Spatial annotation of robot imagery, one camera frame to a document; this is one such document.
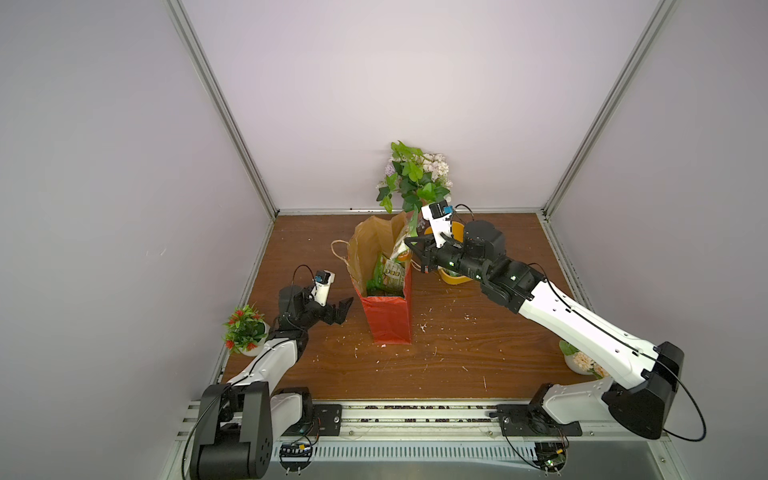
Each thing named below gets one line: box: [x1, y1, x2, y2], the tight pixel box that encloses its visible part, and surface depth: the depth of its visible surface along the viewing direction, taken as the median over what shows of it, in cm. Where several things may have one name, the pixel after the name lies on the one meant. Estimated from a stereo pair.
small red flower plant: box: [222, 302, 270, 357], surface depth 77 cm
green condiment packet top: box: [366, 254, 395, 296], surface depth 96 cm
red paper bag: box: [331, 215, 413, 344], surface depth 86 cm
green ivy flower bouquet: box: [376, 140, 453, 237], surface depth 94 cm
